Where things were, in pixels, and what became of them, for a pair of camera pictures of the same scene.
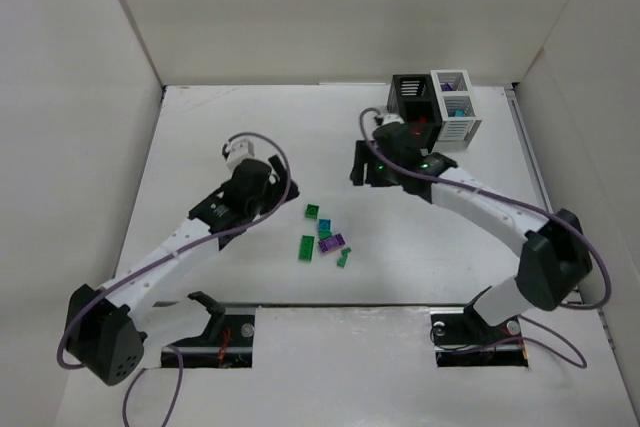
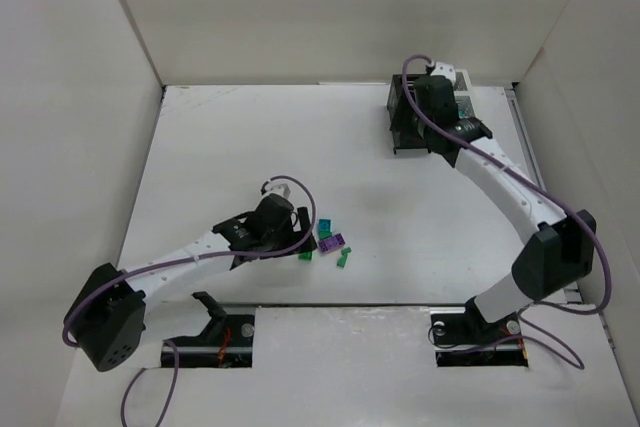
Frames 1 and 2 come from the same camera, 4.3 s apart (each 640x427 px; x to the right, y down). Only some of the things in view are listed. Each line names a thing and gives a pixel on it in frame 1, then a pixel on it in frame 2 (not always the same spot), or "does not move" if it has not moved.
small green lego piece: [342, 260] does not move
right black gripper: [370, 167] → [405, 117]
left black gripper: [279, 183] → [304, 226]
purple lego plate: [332, 243] does not move
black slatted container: [413, 99] does not move
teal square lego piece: [324, 225] does not move
